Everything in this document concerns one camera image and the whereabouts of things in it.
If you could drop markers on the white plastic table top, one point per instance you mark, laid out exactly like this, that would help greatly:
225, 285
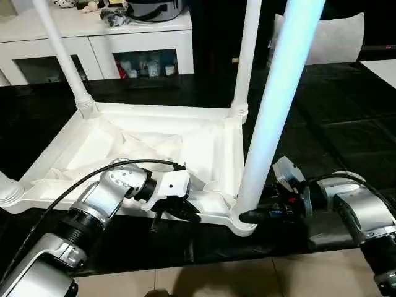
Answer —
92, 145

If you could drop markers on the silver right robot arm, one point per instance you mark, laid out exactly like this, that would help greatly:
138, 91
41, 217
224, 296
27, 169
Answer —
359, 207

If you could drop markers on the small white jar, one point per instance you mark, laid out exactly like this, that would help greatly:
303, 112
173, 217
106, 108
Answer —
152, 68
131, 73
169, 70

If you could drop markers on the red box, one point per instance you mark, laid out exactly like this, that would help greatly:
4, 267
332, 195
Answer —
119, 68

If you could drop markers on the grey cushion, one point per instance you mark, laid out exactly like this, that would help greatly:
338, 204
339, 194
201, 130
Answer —
334, 40

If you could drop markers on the white sideboard with glass doors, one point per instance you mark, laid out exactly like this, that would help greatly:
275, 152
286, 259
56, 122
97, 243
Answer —
92, 40

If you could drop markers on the grey helmet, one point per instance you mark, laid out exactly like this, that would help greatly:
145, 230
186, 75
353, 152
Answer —
154, 10

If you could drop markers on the dark clutter pile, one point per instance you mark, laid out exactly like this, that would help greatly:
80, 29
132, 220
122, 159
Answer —
114, 18

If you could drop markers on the small yellow black box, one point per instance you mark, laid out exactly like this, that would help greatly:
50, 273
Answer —
116, 3

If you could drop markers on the small pink toy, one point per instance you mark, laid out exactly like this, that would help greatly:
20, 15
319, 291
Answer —
91, 7

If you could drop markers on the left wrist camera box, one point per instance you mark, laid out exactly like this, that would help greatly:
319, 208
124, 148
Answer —
171, 185

